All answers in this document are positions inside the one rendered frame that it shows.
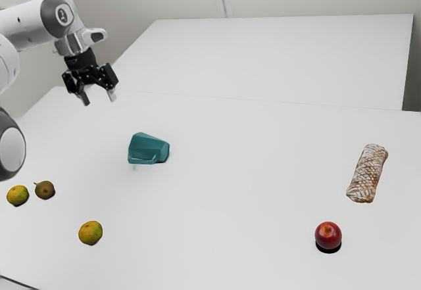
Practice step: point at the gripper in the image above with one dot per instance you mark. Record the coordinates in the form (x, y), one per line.
(86, 70)

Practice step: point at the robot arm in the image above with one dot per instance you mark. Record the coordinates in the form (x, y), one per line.
(29, 20)

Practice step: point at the teal faceted mug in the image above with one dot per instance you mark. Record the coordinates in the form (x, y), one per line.
(147, 149)

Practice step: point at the brown-green pear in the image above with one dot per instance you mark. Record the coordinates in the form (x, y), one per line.
(44, 189)

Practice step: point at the yellow-green orange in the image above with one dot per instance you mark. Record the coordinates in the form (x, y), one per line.
(17, 195)
(90, 232)

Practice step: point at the red apple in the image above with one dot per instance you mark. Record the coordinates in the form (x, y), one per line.
(328, 235)

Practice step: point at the crusty bread loaf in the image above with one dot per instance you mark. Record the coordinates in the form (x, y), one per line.
(367, 174)

